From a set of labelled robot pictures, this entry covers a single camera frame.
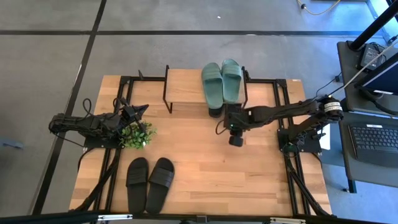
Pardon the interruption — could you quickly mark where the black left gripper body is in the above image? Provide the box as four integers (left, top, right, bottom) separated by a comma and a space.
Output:
119, 98, 139, 128

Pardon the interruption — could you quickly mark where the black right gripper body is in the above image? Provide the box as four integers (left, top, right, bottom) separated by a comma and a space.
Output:
224, 107, 253, 133

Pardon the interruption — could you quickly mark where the black rubber slide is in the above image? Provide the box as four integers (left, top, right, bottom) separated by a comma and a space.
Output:
125, 157, 150, 215
208, 105, 225, 119
145, 157, 175, 215

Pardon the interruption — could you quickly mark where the green rubber slide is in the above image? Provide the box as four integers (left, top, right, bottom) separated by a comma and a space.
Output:
221, 58, 243, 105
201, 62, 224, 110

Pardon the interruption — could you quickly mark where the green plant in white pot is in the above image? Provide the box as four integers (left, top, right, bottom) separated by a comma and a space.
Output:
119, 121, 157, 150

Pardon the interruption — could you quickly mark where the white paper sheet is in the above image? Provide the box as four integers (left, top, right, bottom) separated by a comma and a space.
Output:
318, 123, 331, 151

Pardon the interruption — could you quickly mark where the dark grey laptop desk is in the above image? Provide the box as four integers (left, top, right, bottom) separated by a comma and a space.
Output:
337, 111, 398, 194

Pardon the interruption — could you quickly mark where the dark grey monitor desk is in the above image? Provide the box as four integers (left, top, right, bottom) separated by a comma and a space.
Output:
336, 40, 398, 114

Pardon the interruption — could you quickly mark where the black rig crossbar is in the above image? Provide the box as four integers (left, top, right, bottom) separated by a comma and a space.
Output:
0, 210, 398, 224

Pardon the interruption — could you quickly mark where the black laptop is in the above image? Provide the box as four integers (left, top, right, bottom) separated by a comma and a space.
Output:
347, 123, 398, 169

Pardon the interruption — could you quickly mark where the black power adapter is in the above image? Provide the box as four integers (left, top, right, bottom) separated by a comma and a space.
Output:
359, 42, 388, 72

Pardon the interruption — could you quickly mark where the dark computer monitor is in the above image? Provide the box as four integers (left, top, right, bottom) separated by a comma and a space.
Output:
354, 51, 398, 97

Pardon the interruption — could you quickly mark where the black diagonal pole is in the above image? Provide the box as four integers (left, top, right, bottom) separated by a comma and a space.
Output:
348, 0, 398, 51

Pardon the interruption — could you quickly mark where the black aluminium table frame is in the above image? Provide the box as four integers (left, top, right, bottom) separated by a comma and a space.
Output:
70, 70, 333, 218

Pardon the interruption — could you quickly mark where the wooden shelf black metal frame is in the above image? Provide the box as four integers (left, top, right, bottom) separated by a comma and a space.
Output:
164, 64, 250, 114

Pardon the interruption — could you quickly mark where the silver metal bracket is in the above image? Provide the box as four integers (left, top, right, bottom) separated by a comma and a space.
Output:
269, 217, 307, 224
97, 213, 134, 222

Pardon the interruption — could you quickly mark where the yellow extension cable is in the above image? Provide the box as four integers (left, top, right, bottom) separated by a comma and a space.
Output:
297, 0, 342, 16

